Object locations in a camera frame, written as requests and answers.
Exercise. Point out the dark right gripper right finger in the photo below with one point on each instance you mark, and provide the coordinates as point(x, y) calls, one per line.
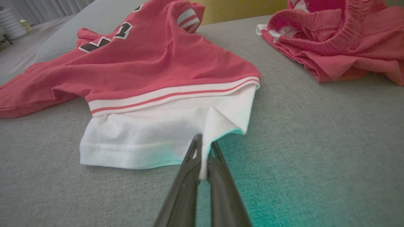
point(224, 201)

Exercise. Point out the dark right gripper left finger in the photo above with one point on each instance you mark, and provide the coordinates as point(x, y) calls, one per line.
point(183, 195)

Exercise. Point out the red shirt with white hem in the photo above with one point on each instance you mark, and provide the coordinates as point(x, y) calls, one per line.
point(151, 63)

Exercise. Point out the red shorts with white stripe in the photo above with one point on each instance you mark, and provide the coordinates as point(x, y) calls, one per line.
point(341, 41)

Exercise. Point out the yellow sofa cushion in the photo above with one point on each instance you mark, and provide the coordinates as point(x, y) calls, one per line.
point(240, 9)

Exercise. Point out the grey curtain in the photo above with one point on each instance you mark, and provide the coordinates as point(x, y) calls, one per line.
point(47, 8)

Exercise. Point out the small cream jar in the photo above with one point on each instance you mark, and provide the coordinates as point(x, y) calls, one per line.
point(26, 24)

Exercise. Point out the white ribbed pot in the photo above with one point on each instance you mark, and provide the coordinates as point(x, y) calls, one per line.
point(11, 23)

